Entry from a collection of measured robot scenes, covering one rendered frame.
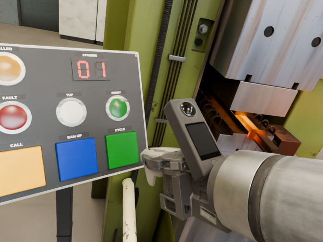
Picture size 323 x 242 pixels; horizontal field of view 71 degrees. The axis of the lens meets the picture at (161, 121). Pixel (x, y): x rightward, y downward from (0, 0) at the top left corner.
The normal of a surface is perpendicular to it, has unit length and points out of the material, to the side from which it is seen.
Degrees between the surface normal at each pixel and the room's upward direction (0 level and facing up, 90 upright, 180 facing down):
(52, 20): 90
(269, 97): 90
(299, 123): 90
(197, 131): 28
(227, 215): 99
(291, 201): 68
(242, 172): 52
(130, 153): 60
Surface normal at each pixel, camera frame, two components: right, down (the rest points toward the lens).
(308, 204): -0.75, -0.42
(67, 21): 0.14, 0.50
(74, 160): 0.57, 0.00
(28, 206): 0.20, -0.86
